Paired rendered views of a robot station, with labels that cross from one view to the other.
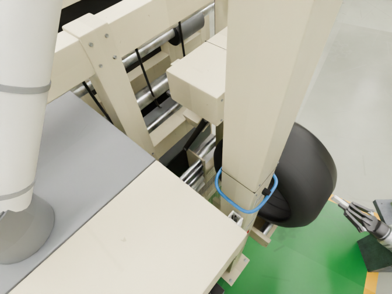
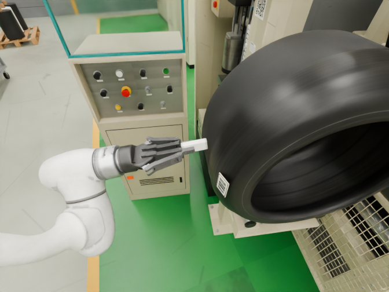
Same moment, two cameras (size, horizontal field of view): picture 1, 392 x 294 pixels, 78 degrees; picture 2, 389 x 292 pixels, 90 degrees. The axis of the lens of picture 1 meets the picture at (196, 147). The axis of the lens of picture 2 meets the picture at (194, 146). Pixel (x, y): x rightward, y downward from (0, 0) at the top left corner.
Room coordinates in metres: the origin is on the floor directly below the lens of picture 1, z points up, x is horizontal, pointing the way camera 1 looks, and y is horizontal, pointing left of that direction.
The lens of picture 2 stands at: (0.59, -0.93, 1.63)
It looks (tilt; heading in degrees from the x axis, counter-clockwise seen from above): 45 degrees down; 125
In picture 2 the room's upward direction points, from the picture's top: straight up
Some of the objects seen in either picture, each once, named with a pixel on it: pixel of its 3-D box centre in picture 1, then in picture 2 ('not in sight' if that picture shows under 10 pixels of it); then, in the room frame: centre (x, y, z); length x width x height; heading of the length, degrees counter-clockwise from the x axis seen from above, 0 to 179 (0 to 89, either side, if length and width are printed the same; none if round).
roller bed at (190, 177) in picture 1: (186, 177); not in sight; (0.70, 0.08, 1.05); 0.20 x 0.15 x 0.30; 133
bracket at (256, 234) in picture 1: (240, 220); not in sight; (0.45, -0.21, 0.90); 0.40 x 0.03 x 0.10; 43
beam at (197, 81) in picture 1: (240, 59); not in sight; (0.87, -0.23, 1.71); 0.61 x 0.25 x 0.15; 133
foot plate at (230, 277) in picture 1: (228, 261); (226, 216); (0.38, -0.16, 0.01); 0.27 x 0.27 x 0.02; 43
